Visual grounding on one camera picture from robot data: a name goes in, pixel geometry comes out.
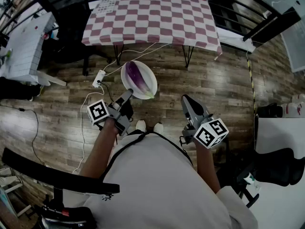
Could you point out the white plastic jug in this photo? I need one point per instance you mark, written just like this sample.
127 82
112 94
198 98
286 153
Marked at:
294 110
299 98

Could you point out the person's left forearm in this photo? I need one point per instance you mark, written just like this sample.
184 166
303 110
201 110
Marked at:
100 149

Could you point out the person's left white shoe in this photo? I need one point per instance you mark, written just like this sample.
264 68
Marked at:
141 125

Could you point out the checkered red white table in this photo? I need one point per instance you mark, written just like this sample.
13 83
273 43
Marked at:
152 15

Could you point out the black mesh office chair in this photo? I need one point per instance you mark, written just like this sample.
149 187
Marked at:
69 18

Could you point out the purple eggplant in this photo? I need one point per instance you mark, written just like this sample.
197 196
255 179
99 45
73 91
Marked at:
137 76

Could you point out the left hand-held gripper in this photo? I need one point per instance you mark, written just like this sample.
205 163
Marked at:
119 118

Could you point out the black armrest office chair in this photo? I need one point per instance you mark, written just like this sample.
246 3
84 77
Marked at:
59 178

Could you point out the small green object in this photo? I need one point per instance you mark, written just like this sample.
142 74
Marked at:
8 53

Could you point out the person's white shirt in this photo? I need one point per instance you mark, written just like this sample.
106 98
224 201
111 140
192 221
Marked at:
157 187

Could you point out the white tiled counter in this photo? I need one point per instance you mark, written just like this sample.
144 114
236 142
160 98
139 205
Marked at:
23 46

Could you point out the person's right white shoe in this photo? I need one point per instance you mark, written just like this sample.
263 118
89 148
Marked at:
158 127

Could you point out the white grid sheet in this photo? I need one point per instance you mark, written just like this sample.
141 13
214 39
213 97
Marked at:
108 2

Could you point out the white power strip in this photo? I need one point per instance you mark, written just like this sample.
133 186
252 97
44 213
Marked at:
98 79

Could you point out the person's right forearm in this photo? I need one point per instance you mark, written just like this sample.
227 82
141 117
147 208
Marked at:
207 166

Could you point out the black metal railing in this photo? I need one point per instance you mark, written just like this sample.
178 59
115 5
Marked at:
269 25

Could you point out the white panel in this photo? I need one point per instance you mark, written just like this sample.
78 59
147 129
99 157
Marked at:
236 42

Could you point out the person's white shoe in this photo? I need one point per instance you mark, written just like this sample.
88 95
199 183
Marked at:
141 125
158 127

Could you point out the black swivel chair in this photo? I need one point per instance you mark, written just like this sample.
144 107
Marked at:
276 168

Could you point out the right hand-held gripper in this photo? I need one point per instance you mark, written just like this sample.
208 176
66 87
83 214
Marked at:
209 132

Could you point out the black bag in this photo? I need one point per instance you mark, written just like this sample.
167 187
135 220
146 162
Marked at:
269 111

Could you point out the white plate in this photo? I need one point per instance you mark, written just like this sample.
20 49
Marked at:
149 76

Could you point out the small red capped bottle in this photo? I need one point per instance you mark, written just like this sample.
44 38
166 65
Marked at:
45 35

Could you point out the yellow black striped tape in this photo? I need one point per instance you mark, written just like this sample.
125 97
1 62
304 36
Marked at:
251 80

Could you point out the white side table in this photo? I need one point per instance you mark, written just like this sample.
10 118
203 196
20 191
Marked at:
276 132

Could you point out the black bundle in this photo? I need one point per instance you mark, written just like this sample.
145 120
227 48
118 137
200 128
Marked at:
16 88

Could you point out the white cabinet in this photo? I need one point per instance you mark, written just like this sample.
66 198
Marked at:
293 37

